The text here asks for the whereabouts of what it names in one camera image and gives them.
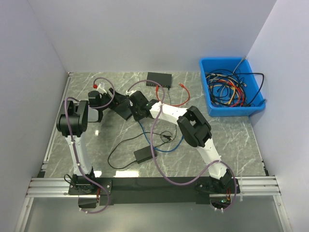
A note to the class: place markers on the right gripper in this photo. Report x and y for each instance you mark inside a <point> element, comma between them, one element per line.
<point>136,118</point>

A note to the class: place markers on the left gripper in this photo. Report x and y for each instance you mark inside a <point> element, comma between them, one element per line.
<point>118,98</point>

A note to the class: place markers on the black network switch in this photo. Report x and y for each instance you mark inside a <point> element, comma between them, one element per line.
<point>164,79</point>
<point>122,109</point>

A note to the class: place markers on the black power adapter with cord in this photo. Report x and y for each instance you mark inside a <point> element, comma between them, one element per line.
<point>143,154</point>

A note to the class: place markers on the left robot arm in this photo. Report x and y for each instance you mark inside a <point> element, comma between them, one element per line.
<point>72,122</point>

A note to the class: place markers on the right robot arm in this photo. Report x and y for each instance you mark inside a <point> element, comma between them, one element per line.
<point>196,131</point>

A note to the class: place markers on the blue plastic bin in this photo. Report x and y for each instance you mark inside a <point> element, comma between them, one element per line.
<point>230,87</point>

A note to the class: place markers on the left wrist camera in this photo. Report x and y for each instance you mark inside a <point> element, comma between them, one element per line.
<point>100,87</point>

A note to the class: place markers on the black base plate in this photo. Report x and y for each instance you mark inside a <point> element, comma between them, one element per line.
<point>127,190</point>

